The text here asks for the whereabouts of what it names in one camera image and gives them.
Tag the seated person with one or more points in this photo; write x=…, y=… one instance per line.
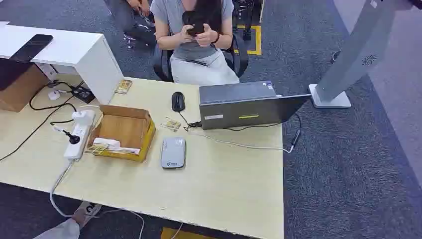
x=194, y=62

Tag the black power adapter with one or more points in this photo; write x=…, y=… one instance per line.
x=82, y=94

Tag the black smartphone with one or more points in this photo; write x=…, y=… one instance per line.
x=194, y=23

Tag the grey card reader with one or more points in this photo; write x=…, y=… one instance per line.
x=173, y=153

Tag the small white device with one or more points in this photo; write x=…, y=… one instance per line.
x=54, y=95

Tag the black computer mouse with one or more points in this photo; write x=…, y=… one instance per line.
x=178, y=101

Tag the black plug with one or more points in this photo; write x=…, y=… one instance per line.
x=73, y=138

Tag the white plug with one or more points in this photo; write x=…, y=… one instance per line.
x=79, y=114

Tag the white card stack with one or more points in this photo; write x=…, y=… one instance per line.
x=108, y=144

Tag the black office chair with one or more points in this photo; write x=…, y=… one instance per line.
x=240, y=56

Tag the person on rolling chair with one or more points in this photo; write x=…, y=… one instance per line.
x=132, y=19

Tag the black tablet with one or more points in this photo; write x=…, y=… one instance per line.
x=31, y=48

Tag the yellow sheet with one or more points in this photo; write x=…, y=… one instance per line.
x=179, y=234

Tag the person's leg with shoe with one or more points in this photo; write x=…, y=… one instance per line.
x=71, y=226

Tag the white cabinet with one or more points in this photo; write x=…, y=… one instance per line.
x=82, y=54

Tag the black wheeled equipment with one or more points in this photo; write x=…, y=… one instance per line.
x=245, y=14

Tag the person's right hand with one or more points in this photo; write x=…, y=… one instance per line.
x=185, y=35

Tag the yellow floor tape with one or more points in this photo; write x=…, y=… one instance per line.
x=256, y=39

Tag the white power strip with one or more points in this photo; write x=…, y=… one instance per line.
x=79, y=142

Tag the brown cardboard carton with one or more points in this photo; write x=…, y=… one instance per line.
x=23, y=90

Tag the person's left hand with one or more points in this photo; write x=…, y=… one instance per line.
x=207, y=37

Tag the wooden card box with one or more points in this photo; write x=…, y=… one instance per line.
x=123, y=127

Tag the grey laptop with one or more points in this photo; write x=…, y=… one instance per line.
x=244, y=109

